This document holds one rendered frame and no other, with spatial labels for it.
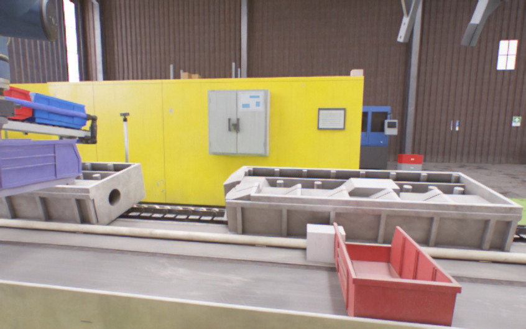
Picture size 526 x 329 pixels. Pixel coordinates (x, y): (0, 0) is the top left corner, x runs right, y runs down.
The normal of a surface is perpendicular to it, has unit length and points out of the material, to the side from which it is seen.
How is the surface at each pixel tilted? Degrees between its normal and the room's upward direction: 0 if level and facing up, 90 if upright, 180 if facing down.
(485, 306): 0
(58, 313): 94
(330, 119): 90
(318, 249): 90
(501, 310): 0
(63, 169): 92
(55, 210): 100
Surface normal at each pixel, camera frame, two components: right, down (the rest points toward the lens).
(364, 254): -0.14, 0.04
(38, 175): 0.99, 0.06
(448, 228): -0.14, 0.28
